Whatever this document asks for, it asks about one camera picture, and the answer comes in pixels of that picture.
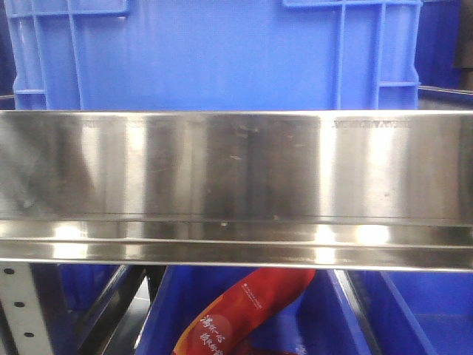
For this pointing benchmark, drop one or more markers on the blue bin lower middle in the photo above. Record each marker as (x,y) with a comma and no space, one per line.
(320,321)

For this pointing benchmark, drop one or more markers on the blue bin lower left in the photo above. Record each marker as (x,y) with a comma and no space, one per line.
(83,283)

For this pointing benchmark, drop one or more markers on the large blue bin upper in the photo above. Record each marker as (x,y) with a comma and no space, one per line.
(214,55)

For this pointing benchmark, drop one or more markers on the blue bin lower right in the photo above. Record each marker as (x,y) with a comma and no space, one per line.
(417,312)

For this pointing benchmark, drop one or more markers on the blue bin upper right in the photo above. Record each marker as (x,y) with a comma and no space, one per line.
(443,56)

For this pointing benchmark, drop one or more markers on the red printed snack bag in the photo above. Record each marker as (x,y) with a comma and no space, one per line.
(234,314)

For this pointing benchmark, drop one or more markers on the stainless steel shelf rail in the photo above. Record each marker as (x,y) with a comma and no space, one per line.
(379,189)

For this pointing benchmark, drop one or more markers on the perforated metal shelf post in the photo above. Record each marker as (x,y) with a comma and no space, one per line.
(24,315)

